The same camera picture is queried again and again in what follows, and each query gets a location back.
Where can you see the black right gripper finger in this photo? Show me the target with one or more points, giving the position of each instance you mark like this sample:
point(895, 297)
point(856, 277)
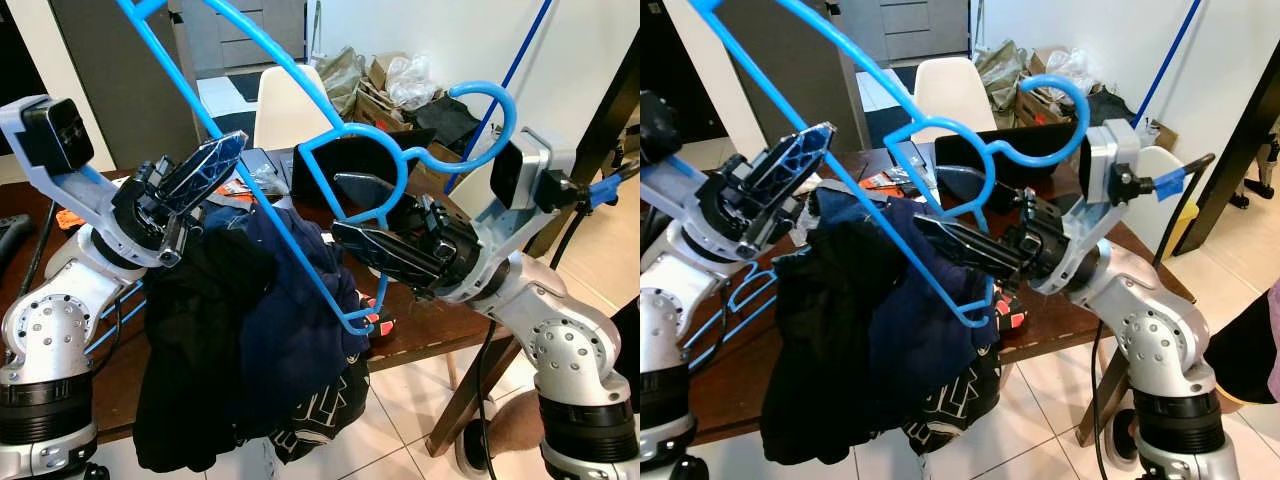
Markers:
point(385, 255)
point(970, 184)
point(368, 190)
point(968, 248)

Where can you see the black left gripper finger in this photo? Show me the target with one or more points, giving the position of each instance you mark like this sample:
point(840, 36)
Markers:
point(800, 160)
point(205, 170)

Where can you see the blue plastic hanger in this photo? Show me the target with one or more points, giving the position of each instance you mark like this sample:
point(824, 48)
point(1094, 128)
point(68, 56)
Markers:
point(1085, 115)
point(115, 320)
point(745, 297)
point(510, 120)

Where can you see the orange packet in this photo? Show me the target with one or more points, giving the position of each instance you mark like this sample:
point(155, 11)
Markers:
point(880, 182)
point(232, 190)

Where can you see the black laptop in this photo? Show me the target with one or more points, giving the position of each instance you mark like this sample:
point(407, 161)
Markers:
point(365, 155)
point(1010, 150)

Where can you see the red black small tool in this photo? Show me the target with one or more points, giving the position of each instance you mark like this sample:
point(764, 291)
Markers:
point(1012, 312)
point(378, 322)

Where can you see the cardboard box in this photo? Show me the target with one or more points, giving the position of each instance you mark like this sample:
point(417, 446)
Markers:
point(385, 105)
point(1035, 108)

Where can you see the white plastic chair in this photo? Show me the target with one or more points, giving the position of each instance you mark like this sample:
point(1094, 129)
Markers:
point(950, 95)
point(290, 105)

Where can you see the navy garment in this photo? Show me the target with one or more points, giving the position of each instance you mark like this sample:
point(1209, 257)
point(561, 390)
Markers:
point(920, 340)
point(290, 330)

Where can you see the olive plastic bag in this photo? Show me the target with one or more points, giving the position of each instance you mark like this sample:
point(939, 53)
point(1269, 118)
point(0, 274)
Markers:
point(342, 80)
point(997, 72)

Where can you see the clear plastic bag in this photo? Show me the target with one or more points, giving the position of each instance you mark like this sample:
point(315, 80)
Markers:
point(412, 78)
point(1070, 70)

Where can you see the grey drawer cabinet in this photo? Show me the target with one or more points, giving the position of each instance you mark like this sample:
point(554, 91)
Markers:
point(920, 30)
point(250, 30)

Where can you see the black white patterned garment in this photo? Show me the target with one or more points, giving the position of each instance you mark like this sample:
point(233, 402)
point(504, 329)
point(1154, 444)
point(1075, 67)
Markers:
point(950, 410)
point(320, 420)

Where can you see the black slanted beam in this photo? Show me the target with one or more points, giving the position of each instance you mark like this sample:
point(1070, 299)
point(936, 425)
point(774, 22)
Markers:
point(610, 110)
point(1240, 130)

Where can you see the blue pole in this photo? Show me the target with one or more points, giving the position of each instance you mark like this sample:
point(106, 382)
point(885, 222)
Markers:
point(519, 60)
point(1169, 60)

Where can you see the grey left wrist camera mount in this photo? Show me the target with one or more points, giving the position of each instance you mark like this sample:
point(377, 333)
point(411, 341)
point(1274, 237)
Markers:
point(55, 135)
point(690, 195)

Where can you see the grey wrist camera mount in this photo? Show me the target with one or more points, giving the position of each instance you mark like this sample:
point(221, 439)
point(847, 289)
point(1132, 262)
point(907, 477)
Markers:
point(530, 170)
point(1110, 160)
point(55, 135)
point(690, 195)

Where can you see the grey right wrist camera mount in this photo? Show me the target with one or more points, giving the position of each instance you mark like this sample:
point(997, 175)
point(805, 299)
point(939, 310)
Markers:
point(530, 170)
point(1110, 160)

